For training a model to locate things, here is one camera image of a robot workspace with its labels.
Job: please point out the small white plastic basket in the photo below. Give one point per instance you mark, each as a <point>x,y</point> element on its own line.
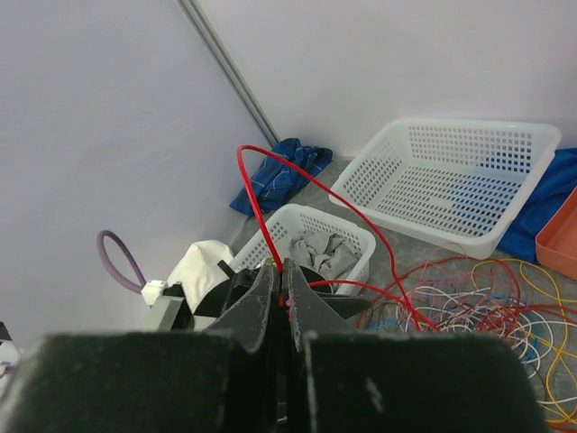
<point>291,219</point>

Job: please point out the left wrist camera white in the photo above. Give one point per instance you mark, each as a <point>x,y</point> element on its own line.
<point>152,290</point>

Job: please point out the orange plastic tray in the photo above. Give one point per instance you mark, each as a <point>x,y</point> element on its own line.
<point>556,245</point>

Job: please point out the grey cloth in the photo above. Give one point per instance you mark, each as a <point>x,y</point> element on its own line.
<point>327,253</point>

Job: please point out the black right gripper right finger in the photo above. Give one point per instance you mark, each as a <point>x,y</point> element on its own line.
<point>346,380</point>

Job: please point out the black hat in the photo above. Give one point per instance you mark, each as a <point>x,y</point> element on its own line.
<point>322,288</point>

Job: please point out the blue plaid cloth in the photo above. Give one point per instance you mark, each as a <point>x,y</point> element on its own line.
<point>274,183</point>

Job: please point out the left corner aluminium post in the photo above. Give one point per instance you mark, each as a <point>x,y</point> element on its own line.
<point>198,19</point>

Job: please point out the large white plastic basket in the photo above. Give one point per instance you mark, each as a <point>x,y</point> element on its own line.
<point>458,184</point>

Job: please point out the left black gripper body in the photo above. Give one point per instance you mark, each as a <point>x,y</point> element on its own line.
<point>174,313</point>

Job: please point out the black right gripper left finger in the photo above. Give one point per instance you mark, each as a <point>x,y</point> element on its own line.
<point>220,379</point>

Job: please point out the white cloth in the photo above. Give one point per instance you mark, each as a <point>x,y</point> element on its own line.
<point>198,272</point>

